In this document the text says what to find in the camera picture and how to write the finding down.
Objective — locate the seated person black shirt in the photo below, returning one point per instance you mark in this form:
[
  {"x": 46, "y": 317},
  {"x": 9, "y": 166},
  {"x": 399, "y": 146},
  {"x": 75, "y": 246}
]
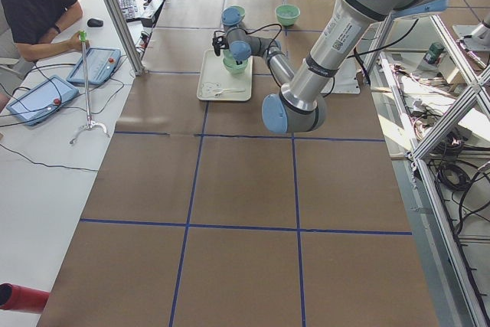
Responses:
[{"x": 35, "y": 24}]

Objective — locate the white plastic spoon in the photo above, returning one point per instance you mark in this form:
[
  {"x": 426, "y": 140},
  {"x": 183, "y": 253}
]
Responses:
[{"x": 219, "y": 92}]

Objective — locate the cream serving tray bear print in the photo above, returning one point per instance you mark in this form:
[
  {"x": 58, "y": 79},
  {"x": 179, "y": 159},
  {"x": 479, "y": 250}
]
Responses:
[{"x": 214, "y": 76}]

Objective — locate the blue teach pendant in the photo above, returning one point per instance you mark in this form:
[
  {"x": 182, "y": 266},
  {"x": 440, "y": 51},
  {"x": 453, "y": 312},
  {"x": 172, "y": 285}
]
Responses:
[
  {"x": 42, "y": 101},
  {"x": 102, "y": 61}
]

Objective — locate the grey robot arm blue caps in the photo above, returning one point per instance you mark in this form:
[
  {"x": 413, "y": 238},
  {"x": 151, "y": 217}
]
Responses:
[{"x": 299, "y": 105}]

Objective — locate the red cylinder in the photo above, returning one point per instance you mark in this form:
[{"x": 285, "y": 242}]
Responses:
[{"x": 23, "y": 299}]

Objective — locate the aluminium frame right side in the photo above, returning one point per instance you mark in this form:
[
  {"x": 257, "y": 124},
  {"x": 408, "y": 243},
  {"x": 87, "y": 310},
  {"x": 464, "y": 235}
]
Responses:
[{"x": 474, "y": 93}]

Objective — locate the blue teach pendant near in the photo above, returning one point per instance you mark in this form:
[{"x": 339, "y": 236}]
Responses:
[{"x": 42, "y": 101}]

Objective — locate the black computer mouse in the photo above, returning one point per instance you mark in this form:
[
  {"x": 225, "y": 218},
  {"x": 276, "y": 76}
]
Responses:
[{"x": 95, "y": 23}]

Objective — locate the blue teach pendant far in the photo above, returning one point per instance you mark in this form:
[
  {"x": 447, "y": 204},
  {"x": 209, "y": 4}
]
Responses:
[{"x": 102, "y": 61}]

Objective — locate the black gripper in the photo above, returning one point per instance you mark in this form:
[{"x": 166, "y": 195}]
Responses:
[{"x": 229, "y": 53}]

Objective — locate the green box device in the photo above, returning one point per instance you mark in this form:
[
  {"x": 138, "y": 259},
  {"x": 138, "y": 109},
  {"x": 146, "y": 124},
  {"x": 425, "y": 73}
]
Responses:
[{"x": 434, "y": 52}]

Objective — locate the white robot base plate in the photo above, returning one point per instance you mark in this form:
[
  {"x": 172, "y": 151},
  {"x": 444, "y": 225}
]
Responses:
[{"x": 341, "y": 72}]

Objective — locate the blue tape grid lines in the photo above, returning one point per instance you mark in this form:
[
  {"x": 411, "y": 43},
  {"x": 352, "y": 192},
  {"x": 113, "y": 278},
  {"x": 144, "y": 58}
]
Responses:
[{"x": 201, "y": 217}]

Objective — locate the green bowl with ice cubes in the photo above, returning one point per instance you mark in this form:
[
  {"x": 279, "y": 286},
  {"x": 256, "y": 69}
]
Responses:
[{"x": 287, "y": 15}]

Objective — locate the aluminium frame post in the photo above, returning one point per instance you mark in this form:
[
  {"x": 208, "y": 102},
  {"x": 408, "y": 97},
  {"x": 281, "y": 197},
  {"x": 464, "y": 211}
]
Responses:
[{"x": 125, "y": 36}]

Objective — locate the black keyboard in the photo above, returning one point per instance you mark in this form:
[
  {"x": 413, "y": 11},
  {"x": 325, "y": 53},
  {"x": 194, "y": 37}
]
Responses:
[{"x": 129, "y": 9}]

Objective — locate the metal reacher grabber stick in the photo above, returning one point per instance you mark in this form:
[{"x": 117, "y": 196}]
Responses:
[{"x": 90, "y": 124}]

